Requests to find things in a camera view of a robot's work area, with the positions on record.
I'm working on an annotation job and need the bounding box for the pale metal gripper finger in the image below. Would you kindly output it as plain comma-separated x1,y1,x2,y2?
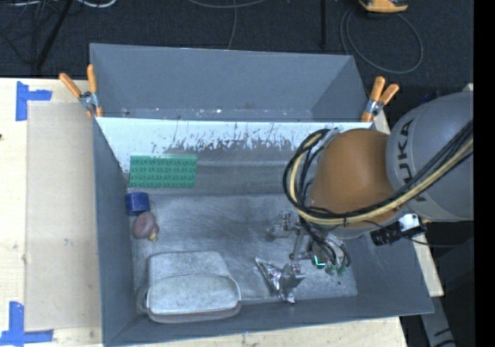
265,211,299,243
254,257,308,304

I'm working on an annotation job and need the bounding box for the grey metal bin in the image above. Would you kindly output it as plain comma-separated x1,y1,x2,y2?
89,43,435,347

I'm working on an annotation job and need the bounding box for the green studded flat block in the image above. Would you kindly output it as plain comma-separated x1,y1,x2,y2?
128,155,199,189

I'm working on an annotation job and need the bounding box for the red-brown round toy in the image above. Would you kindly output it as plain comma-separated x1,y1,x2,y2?
131,210,161,243

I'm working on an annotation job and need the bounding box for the pale wood flat board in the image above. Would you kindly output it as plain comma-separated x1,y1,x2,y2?
23,100,103,333

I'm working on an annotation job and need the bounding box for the black cylinder on white bracket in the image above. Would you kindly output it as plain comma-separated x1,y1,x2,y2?
370,213,427,247

